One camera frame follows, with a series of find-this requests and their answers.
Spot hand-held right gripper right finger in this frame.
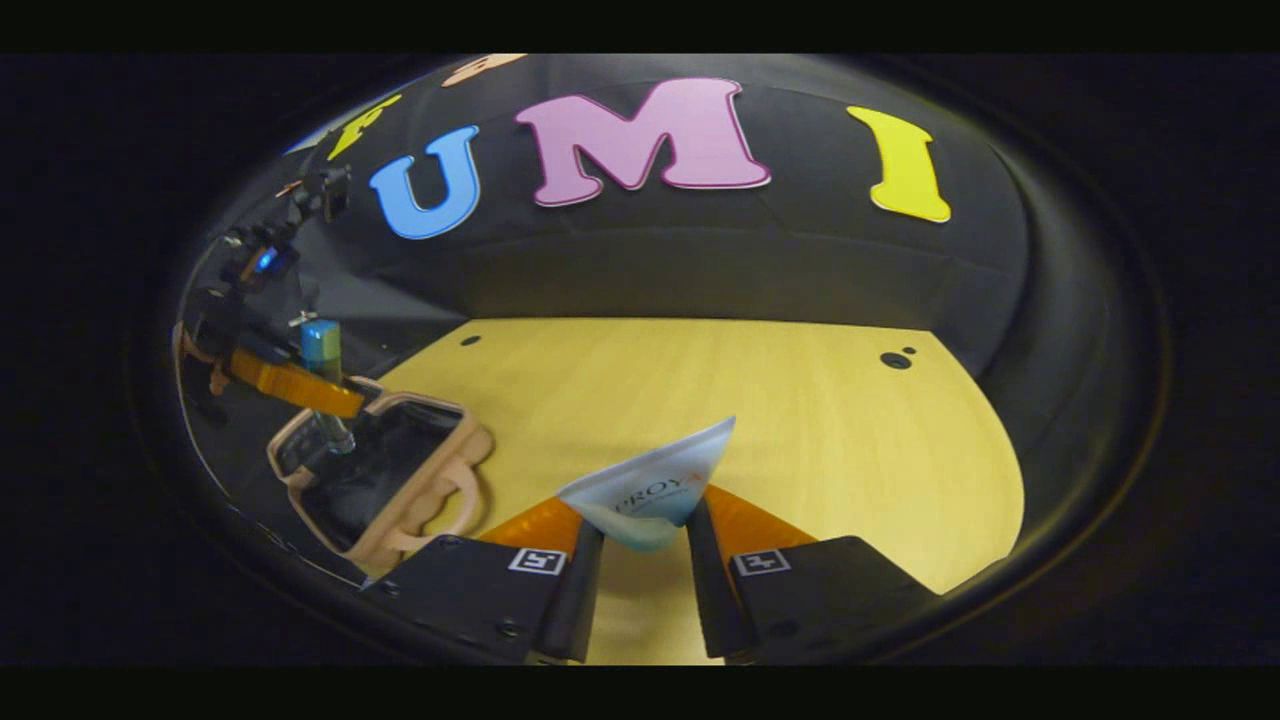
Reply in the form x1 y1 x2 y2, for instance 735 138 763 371
684 485 942 662

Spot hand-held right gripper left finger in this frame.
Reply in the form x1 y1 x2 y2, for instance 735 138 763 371
364 496 607 665

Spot blue green skincare bottle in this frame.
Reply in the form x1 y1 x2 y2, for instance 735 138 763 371
299 317 359 457

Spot white blue skincare tube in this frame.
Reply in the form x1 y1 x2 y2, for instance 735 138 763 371
556 416 738 555

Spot pink suitcase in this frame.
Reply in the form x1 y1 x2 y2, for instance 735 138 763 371
266 377 496 582

